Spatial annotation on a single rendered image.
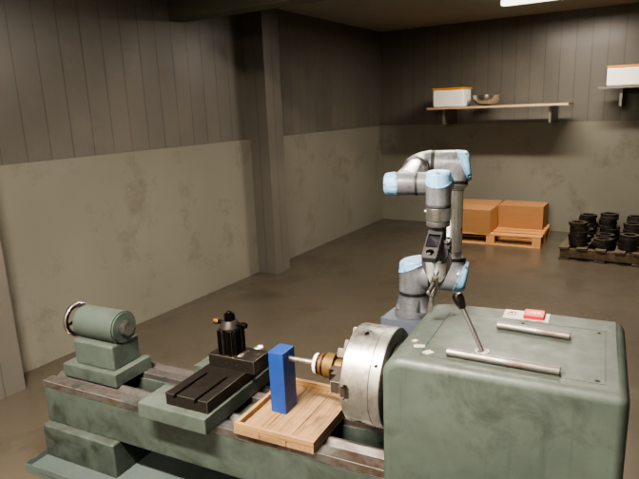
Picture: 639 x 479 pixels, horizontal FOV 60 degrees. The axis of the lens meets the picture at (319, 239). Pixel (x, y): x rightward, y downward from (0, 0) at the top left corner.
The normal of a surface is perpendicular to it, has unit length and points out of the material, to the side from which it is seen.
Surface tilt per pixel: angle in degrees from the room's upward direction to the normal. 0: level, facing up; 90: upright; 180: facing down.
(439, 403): 90
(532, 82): 90
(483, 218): 90
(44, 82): 90
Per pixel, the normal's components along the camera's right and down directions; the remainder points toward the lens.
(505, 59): -0.51, 0.22
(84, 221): 0.85, 0.08
